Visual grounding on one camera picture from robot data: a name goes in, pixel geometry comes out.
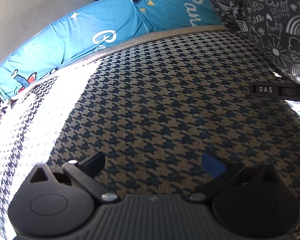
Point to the grey doodle-print fleece jacket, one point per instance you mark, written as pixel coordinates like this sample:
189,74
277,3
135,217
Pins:
277,17

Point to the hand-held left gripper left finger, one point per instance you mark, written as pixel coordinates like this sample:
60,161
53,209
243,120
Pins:
93,162

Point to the blue printed sofa cushion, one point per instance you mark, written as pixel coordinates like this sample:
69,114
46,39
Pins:
102,30

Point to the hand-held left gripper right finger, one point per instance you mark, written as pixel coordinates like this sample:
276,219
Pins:
212,166

